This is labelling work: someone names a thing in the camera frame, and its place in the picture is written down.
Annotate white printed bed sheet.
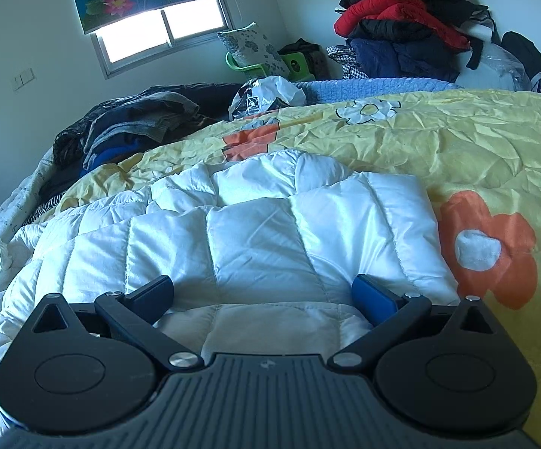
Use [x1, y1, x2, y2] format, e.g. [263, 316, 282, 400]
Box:
[0, 147, 86, 263]

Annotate blue garment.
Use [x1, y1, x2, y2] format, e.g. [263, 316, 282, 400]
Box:
[82, 137, 152, 170]

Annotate grey floral pillow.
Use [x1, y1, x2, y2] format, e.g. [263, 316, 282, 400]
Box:
[217, 22, 290, 78]

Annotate red puffer jacket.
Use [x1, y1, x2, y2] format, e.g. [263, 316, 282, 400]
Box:
[334, 0, 471, 51]

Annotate clear plastic bag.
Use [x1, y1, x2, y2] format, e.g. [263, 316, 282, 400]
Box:
[458, 41, 533, 92]

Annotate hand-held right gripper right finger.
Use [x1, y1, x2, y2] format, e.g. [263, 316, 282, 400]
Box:
[327, 273, 508, 370]

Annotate navy puffer jacket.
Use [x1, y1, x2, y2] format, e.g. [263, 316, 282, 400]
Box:
[348, 19, 461, 83]

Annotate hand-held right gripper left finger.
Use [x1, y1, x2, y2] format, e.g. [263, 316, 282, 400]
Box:
[31, 274, 204, 375]

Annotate window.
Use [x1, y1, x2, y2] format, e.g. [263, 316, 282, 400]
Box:
[91, 0, 234, 80]

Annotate houndstooth cloth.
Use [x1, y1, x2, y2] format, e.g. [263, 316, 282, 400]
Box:
[327, 45, 369, 80]

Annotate yellow floral blanket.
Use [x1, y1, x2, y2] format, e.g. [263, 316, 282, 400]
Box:
[60, 89, 541, 449]

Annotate white puffer jacket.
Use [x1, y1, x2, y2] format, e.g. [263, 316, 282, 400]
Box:
[0, 149, 461, 437]

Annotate pile of dark clothes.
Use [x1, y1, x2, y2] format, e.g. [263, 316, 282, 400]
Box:
[53, 83, 244, 165]

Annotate folded grey jeans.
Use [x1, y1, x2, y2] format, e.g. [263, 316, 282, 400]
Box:
[83, 92, 202, 151]

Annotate green plastic chair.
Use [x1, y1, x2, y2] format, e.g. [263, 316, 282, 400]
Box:
[225, 51, 319, 83]

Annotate blue knitted blanket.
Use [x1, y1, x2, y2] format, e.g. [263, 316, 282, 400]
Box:
[294, 77, 464, 104]

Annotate white light switch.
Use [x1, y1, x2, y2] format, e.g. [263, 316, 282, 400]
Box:
[12, 68, 35, 91]

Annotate black and white plastic bag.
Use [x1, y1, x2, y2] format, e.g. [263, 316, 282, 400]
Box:
[228, 76, 308, 121]

